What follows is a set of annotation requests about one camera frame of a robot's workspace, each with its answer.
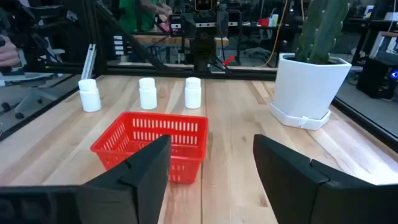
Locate person's hand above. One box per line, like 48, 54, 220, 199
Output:
0, 35, 21, 68

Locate red plastic mesh basket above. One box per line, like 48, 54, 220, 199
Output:
90, 111, 209, 185

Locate black labelled controller box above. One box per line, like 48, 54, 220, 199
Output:
107, 30, 134, 63

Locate wooden workbench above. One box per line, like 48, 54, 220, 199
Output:
133, 34, 229, 47

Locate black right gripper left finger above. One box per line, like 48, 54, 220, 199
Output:
76, 134, 172, 224

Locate black computer case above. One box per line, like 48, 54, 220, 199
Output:
356, 57, 398, 100

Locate white plant pot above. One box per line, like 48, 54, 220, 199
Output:
272, 52, 353, 121

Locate silver aluminium extrusion bar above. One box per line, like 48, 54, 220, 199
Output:
80, 43, 97, 81

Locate white pill bottle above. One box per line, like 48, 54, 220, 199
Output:
184, 77, 202, 110
139, 77, 158, 110
78, 78, 102, 113

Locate green cactus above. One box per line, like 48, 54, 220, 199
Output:
294, 0, 351, 65

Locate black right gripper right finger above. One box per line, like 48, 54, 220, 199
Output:
253, 134, 386, 224

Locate white pot saucer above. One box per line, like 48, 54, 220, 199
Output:
269, 102, 332, 131

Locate person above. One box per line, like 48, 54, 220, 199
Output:
118, 0, 174, 34

